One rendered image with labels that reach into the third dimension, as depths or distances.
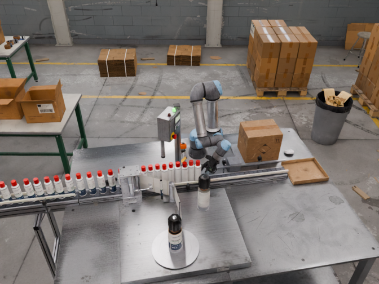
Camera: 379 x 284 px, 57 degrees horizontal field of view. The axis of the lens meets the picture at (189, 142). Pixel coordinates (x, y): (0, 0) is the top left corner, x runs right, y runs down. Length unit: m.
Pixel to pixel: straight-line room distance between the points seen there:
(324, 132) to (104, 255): 3.31
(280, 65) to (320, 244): 3.62
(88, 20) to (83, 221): 5.84
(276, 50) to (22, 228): 4.13
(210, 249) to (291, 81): 4.02
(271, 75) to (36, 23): 5.05
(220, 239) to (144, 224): 0.53
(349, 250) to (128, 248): 1.44
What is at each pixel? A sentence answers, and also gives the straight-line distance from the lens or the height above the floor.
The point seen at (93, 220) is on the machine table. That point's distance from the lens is 2.62.
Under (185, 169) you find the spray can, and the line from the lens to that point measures 2.61.
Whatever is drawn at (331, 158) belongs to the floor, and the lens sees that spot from 4.72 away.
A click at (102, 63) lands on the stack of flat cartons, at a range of 6.38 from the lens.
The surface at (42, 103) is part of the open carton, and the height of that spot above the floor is 1.00.
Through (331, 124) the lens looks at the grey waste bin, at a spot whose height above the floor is 0.34.
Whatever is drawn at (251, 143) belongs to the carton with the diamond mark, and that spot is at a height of 1.05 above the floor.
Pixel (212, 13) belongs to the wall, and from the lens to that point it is 7.54.
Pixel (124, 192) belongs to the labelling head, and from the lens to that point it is 2.53.
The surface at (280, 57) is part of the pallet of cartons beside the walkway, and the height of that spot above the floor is 0.66.
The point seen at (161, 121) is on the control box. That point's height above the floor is 1.45.
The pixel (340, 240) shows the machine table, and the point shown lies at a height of 0.83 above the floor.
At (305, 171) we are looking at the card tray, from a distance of 3.07.
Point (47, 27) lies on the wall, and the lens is 8.26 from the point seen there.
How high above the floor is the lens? 2.75
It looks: 36 degrees down
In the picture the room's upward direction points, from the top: straight up
